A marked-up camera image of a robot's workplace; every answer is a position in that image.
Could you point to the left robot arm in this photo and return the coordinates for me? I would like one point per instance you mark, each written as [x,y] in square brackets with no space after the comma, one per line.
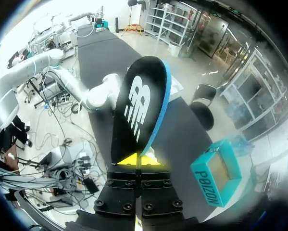
[26,67]

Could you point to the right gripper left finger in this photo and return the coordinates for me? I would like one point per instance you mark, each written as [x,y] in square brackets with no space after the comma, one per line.
[121,190]

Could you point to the person's legs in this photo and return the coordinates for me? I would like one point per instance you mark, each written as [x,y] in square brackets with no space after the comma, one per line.
[12,134]

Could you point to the white sneaker navy logo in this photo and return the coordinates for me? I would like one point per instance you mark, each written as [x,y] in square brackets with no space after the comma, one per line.
[151,154]

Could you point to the teal box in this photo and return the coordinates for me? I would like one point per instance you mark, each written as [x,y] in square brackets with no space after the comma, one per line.
[206,180]

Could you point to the insole black and blue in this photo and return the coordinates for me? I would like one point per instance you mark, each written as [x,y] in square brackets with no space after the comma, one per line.
[139,101]

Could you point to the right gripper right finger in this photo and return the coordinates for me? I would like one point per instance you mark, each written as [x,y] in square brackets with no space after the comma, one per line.
[158,190]

